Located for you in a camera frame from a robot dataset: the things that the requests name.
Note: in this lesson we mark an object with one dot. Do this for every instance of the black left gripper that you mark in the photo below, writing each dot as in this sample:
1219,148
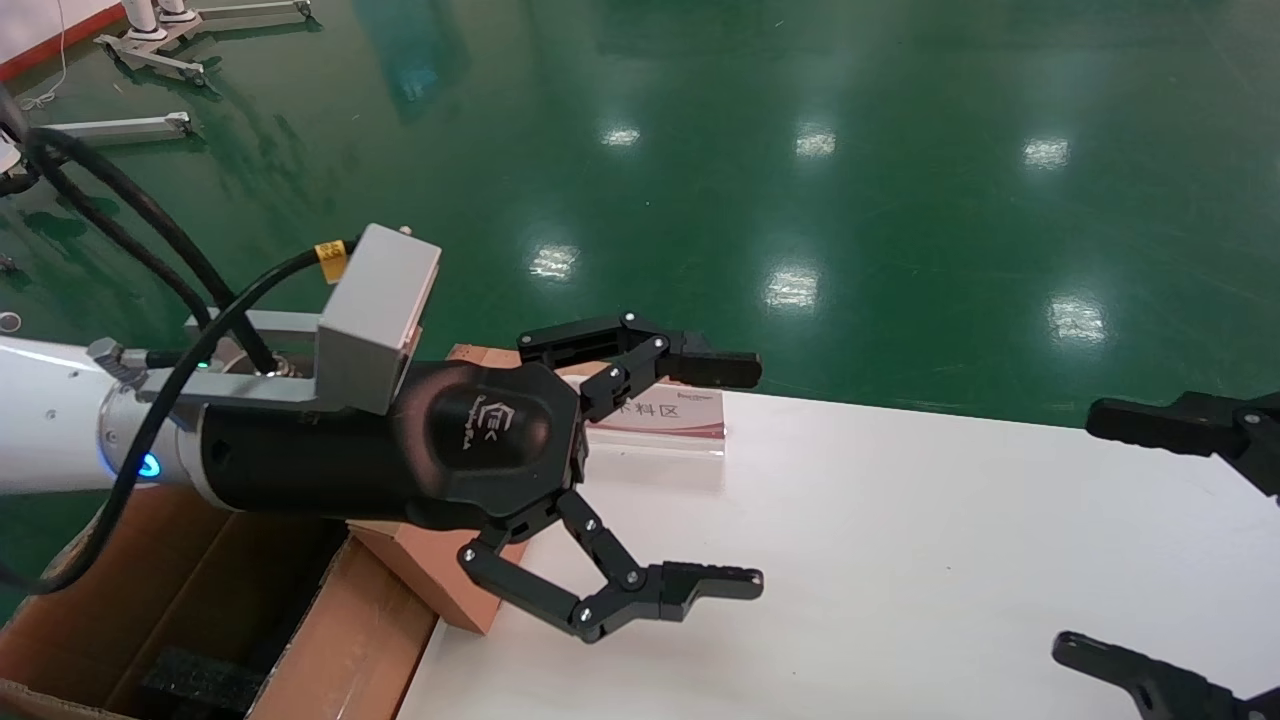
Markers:
480,440

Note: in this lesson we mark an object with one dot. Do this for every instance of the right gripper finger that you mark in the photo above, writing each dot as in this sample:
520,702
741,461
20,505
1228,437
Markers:
1150,420
1150,690

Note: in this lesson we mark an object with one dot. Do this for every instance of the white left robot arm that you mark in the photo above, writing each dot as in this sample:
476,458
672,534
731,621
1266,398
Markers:
50,410

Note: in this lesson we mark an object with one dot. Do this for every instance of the large open cardboard box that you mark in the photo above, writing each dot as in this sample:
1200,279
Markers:
350,650

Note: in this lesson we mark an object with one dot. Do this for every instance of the acrylic sign card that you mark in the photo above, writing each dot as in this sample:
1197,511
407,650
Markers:
670,420

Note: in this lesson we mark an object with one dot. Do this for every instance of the black foam block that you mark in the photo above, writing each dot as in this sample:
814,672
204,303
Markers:
200,685

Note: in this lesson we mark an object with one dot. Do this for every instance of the white stand with straight bar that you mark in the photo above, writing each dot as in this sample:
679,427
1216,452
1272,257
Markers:
250,14

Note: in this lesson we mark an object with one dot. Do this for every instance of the white stand with angled leg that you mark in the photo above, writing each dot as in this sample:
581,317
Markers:
150,55

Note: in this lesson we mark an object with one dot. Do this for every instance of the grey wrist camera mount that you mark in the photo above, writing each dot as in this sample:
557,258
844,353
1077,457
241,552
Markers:
380,300

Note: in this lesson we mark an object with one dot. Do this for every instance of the white metal frame leg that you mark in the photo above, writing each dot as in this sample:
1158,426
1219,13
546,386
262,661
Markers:
120,127

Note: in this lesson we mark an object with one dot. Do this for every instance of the grey post with black clamp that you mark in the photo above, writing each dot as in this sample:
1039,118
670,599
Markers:
8,110

